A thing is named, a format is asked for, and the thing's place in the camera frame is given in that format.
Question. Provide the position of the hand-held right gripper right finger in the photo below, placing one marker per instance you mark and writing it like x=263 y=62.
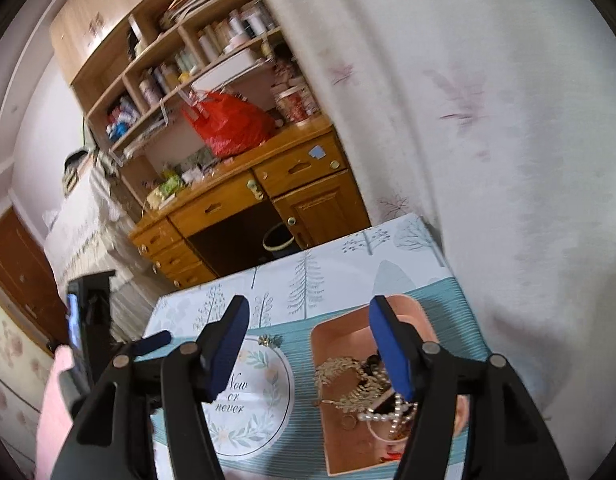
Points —
x=390 y=350

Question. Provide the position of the small gold brooch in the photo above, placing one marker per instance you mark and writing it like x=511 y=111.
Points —
x=270 y=340

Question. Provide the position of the printed tree tablecloth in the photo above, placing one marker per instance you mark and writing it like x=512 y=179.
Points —
x=338 y=270

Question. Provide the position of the pink tray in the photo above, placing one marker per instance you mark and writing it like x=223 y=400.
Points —
x=343 y=335

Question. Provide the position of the red and white jar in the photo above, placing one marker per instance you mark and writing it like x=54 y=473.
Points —
x=295 y=105

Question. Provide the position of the row of bottles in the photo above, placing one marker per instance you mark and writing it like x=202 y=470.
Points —
x=227 y=30

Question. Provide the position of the person's left forearm pink sleeve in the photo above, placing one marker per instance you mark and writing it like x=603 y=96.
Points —
x=55 y=420

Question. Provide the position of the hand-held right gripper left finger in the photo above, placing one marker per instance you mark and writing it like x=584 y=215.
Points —
x=227 y=345

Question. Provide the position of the wooden desk with drawers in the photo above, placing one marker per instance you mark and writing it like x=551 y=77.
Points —
x=313 y=205

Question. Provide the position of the dark waste bin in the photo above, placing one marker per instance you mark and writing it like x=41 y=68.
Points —
x=278 y=242

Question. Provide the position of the white lace bed cover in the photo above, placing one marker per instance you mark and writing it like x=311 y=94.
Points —
x=82 y=230

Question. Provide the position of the gold leaf hair comb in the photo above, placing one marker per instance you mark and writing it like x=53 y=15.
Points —
x=365 y=392
x=338 y=367

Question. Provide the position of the red plastic bag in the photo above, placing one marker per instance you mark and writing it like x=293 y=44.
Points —
x=227 y=125

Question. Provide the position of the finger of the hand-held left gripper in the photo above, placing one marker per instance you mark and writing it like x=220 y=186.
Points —
x=152 y=342

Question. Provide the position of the white storage box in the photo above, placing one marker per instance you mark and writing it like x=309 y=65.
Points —
x=227 y=72

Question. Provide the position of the brown wooden door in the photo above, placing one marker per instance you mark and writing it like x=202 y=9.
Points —
x=17 y=270

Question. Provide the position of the wooden shelf hutch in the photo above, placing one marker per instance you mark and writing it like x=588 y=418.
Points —
x=102 y=35

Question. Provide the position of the white floral curtain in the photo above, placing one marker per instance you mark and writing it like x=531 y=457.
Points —
x=463 y=135

